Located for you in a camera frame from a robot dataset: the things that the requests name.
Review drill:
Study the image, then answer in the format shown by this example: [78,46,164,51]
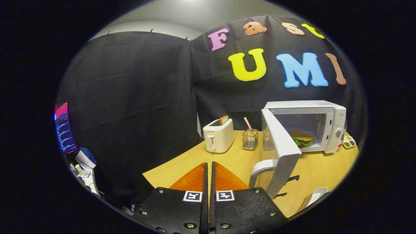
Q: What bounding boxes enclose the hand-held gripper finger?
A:
[210,162,288,234]
[132,162,208,234]

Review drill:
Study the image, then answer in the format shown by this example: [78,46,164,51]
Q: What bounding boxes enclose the white microwave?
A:
[249,100,347,199]

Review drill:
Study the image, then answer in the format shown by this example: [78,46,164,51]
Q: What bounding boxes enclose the toy sandwich with green lettuce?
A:
[290,130,314,148]

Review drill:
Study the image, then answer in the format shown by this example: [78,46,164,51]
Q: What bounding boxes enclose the white toaster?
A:
[203,118,235,153]

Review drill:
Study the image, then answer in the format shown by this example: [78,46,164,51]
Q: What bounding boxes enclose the white plate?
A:
[297,187,329,213]

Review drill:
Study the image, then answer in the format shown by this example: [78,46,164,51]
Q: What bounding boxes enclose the white and blue equipment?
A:
[70,147,101,196]

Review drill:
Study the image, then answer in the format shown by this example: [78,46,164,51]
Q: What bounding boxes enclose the white divided dish of beans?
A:
[342,135,356,149]

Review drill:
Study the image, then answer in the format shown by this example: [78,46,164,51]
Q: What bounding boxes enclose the computer monitor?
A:
[54,101,78,155]

